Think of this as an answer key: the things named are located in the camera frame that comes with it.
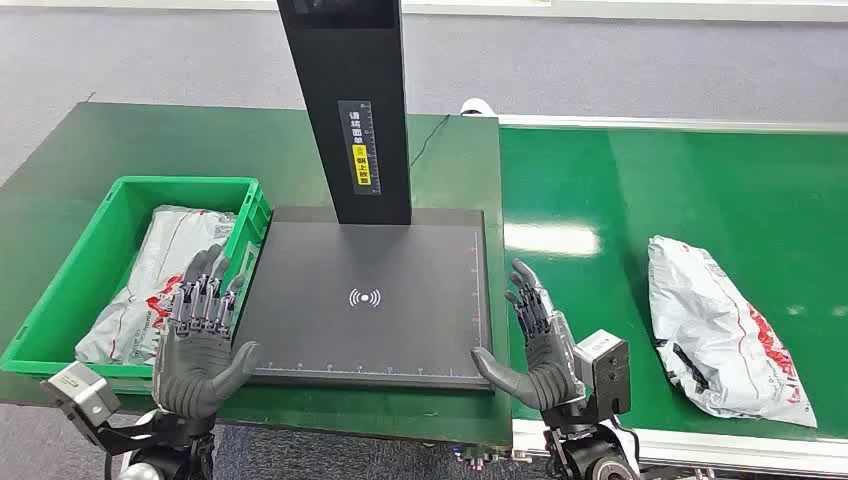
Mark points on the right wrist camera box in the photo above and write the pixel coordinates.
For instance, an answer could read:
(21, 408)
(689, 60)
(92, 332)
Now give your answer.
(606, 371)

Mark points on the black inbound scanner machine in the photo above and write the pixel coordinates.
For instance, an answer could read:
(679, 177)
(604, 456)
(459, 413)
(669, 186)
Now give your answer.
(397, 331)

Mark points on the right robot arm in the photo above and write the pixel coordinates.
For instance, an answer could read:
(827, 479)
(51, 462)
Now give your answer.
(590, 454)

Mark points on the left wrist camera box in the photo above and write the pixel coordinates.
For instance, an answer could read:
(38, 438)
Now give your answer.
(79, 397)

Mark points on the green plastic crate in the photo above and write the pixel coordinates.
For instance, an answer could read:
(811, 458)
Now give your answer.
(99, 252)

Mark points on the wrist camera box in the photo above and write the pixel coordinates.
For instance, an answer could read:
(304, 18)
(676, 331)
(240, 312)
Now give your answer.
(79, 397)
(606, 371)

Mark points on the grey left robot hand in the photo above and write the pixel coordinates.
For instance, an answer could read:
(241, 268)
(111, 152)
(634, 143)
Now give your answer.
(192, 371)

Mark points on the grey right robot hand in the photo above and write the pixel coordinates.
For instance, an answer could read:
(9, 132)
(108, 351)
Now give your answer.
(550, 371)

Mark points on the black yellow label sticker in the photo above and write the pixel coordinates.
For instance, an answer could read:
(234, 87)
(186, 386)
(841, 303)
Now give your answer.
(361, 146)

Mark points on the flat white grey mailer package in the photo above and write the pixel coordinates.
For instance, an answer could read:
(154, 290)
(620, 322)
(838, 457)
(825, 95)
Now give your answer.
(172, 245)

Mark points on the white grey mailer package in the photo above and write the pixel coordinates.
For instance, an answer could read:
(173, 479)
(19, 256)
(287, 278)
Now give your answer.
(172, 245)
(715, 318)

